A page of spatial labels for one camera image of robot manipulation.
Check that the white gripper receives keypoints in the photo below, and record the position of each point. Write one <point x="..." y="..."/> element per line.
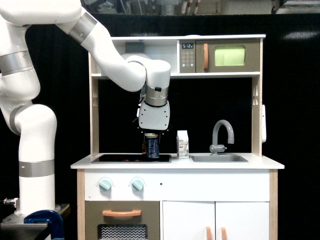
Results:
<point x="154" y="118"/>

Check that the canned spam tin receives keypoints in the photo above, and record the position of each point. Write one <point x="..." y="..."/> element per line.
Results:
<point x="151" y="151"/>

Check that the grey toy sink basin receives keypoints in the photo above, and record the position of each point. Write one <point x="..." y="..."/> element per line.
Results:
<point x="218" y="159"/>

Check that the small white milk carton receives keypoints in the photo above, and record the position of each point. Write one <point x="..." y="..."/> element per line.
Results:
<point x="182" y="143"/>

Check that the right mint stove knob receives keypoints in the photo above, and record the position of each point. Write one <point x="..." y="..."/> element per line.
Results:
<point x="137" y="184"/>

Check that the mint stove knob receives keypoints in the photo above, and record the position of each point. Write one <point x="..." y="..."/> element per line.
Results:
<point x="137" y="184"/>
<point x="105" y="184"/>

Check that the black toy stovetop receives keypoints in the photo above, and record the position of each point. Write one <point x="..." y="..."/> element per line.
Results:
<point x="130" y="158"/>

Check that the left mint stove knob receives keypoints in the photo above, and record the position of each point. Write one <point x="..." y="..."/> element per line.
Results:
<point x="105" y="184"/>

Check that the left white cabinet door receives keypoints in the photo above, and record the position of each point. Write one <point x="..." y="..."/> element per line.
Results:
<point x="187" y="220"/>

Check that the white cabinet door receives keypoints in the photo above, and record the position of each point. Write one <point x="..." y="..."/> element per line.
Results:
<point x="242" y="220"/>
<point x="187" y="220"/>

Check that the toy oven door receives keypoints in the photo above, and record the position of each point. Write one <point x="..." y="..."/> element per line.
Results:
<point x="143" y="227"/>

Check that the grey range hood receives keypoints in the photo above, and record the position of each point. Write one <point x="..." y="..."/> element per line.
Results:
<point x="134" y="49"/>

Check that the white side hook holder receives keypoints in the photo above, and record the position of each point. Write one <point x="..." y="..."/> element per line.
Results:
<point x="263" y="125"/>

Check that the toy microwave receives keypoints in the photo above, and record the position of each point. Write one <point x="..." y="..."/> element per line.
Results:
<point x="224" y="56"/>

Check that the right white cabinet door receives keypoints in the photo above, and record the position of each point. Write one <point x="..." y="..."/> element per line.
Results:
<point x="242" y="220"/>

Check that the blue clamp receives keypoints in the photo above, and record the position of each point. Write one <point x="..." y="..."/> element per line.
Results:
<point x="50" y="217"/>

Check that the wooden toy kitchen frame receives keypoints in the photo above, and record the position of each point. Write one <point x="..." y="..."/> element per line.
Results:
<point x="182" y="180"/>

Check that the orange oven handle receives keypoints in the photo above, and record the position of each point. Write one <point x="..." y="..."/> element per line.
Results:
<point x="121" y="214"/>

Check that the orange microwave handle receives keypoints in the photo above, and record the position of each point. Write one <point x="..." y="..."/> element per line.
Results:
<point x="206" y="56"/>

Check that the left orange cabinet handle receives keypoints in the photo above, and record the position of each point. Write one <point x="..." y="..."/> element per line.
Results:
<point x="208" y="233"/>

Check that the orange cabinet handle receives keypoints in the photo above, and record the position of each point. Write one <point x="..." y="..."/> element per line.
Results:
<point x="223" y="233"/>
<point x="208" y="233"/>

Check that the right orange cabinet handle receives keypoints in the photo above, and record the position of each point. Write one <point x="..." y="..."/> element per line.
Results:
<point x="223" y="233"/>

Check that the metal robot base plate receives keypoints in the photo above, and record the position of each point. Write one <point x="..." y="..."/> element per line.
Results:
<point x="13" y="227"/>

